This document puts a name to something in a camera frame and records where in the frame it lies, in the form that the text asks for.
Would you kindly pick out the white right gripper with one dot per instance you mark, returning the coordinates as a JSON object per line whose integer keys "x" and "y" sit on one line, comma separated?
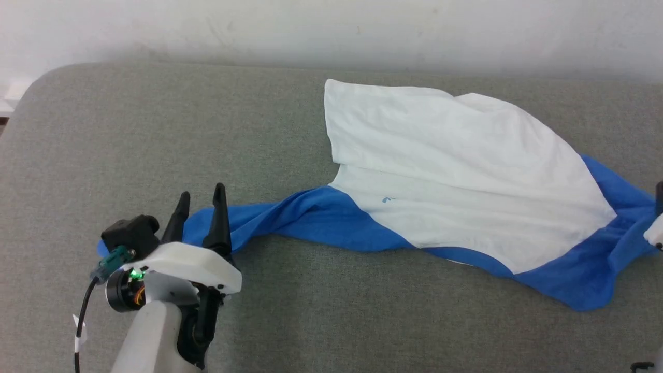
{"x": 656, "y": 232}

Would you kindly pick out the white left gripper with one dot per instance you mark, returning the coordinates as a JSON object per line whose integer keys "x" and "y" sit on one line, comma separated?
{"x": 191, "y": 264}

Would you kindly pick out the blue and white t-shirt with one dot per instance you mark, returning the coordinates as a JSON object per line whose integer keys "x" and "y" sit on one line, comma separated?
{"x": 466, "y": 171}

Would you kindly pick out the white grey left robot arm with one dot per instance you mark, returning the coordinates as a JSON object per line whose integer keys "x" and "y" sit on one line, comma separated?
{"x": 153, "y": 336}

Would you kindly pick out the grey fabric sofa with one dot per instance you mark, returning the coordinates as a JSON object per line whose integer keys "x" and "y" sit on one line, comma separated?
{"x": 331, "y": 321}

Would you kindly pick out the white baseboard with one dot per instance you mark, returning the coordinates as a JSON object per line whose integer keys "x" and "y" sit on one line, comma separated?
{"x": 13, "y": 96}

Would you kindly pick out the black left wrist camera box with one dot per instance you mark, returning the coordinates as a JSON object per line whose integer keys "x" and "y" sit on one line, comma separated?
{"x": 130, "y": 234}

